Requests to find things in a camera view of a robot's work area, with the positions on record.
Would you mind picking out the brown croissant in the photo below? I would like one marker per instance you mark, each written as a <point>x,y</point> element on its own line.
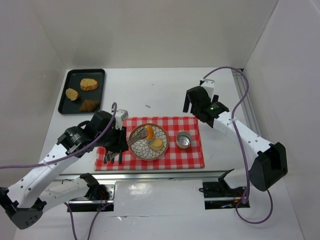
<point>89,105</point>

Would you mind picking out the gold spoon black handle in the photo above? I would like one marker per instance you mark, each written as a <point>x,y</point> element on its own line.
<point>120,157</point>

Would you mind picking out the small round muffin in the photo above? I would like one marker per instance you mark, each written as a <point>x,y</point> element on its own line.
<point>156,144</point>

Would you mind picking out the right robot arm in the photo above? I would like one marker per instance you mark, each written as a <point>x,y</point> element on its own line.
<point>266,162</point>

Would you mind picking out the large sliced bread loaf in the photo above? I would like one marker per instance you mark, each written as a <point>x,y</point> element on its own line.
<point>88,84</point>

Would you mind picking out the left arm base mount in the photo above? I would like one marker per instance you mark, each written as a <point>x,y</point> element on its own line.
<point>81,194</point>

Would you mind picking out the black baking tray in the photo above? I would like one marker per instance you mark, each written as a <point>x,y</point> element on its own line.
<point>72,81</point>

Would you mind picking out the round orange bun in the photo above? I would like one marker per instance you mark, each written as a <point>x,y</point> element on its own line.
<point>150,132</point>

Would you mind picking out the floral patterned plate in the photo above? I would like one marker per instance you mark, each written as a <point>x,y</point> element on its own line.
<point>142,147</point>

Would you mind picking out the gold fork black handle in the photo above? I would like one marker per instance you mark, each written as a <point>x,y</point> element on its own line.
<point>112,156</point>

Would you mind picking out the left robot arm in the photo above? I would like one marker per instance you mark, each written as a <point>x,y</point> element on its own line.
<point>28,199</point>

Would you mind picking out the aluminium rail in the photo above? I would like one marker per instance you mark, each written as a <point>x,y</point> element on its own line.
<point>247,106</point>
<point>157,176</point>

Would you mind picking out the gold knife black handle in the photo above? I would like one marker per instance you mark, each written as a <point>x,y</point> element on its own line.
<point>105,157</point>

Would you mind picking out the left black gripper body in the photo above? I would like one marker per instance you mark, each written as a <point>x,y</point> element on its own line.
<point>118,144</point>

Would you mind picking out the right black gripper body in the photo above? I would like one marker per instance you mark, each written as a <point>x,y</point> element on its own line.
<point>196,97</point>

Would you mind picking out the aluminium rail front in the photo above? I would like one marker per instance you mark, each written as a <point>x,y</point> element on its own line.
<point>157,176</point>

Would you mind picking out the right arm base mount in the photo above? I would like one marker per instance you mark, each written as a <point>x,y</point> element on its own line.
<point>218,195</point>

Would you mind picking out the small bread slice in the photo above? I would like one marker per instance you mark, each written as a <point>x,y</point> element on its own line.
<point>72,94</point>

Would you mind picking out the aluminium rail right side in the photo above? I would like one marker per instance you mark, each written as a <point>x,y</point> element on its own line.
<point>247,106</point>

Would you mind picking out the metal cup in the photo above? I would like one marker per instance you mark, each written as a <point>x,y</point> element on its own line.
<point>183,140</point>

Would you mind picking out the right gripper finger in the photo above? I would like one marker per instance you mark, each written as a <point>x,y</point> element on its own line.
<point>215,98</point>
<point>186,105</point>

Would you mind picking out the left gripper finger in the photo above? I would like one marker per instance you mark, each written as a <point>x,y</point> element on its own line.
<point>123,145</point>
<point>113,146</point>

